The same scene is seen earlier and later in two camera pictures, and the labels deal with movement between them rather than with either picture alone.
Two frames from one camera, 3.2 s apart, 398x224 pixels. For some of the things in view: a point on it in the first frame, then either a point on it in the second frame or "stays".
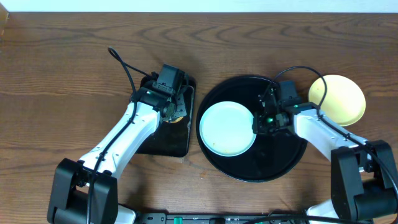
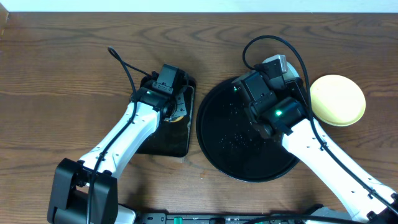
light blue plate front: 226,129 -> 291,72
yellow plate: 344,102 stays
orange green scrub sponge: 175,121 stays
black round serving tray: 272,155 stays
